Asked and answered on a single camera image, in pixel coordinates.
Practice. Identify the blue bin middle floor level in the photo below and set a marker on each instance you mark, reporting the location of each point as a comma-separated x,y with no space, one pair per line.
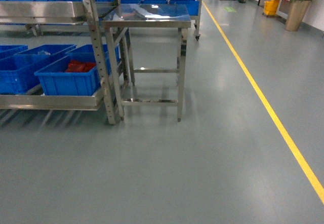
17,71

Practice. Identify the stainless steel flow rack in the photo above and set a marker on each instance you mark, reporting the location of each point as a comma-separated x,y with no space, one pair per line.
69,13

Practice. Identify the blue bin with red parts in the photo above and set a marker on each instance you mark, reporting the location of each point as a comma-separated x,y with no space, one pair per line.
75,74

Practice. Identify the blue bin far left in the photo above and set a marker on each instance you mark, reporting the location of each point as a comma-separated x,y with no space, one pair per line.
10,50

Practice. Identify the yellow mop bucket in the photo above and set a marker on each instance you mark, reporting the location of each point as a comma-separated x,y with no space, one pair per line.
270,7

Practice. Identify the stainless steel side table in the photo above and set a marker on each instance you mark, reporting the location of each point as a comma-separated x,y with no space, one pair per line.
126,16

